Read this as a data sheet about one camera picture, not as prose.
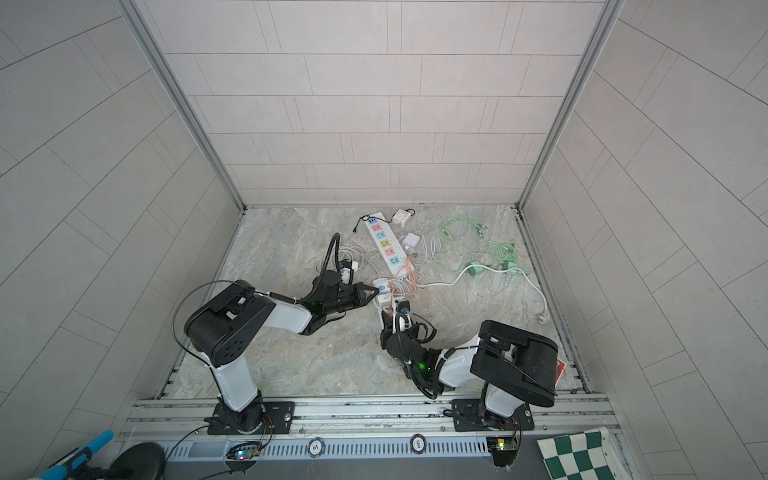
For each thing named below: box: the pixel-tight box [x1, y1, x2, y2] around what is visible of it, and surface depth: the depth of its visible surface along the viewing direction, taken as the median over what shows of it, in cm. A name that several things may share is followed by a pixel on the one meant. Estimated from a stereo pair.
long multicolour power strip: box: [365, 211, 415, 277], surface depth 104 cm
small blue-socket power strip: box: [373, 278, 392, 308], surface depth 91 cm
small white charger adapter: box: [402, 232, 420, 250], surface depth 107 cm
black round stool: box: [109, 442, 166, 480], surface depth 66 cm
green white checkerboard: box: [537, 426, 617, 480], surface depth 67 cm
